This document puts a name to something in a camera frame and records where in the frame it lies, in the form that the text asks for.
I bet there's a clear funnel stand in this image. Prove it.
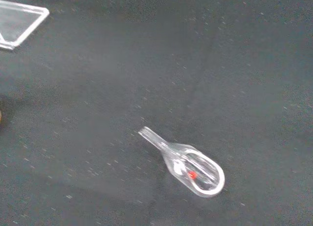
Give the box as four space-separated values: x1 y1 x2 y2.
0 0 50 51

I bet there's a black bench cloth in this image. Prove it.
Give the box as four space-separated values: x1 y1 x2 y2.
0 0 313 226

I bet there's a clear glass weighing funnel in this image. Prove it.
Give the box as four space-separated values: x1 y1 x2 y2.
138 126 225 198

